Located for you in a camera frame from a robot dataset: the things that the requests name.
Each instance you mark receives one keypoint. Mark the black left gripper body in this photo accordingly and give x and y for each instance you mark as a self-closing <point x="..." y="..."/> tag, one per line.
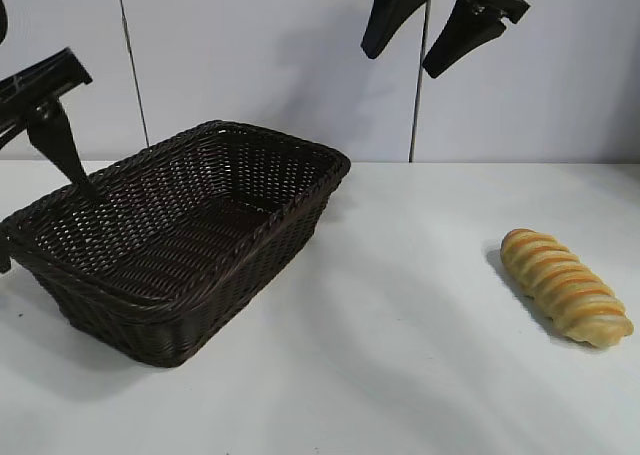
<point x="55" y="77"/>

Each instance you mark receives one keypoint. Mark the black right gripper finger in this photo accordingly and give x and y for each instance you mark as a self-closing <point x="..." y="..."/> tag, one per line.
<point x="462" y="35"/>
<point x="392" y="10"/>

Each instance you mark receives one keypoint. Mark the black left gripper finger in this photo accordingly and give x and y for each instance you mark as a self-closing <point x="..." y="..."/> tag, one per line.
<point x="4" y="255"/>
<point x="55" y="130"/>

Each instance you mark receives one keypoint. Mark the dark brown wicker basket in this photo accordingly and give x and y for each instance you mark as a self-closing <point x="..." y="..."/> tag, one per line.
<point x="175" y="255"/>

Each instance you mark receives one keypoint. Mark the long twisted bread loaf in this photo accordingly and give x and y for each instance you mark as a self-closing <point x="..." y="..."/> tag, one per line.
<point x="560" y="285"/>

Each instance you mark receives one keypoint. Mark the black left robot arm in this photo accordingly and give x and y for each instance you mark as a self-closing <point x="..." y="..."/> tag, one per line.
<point x="2" y="10"/>

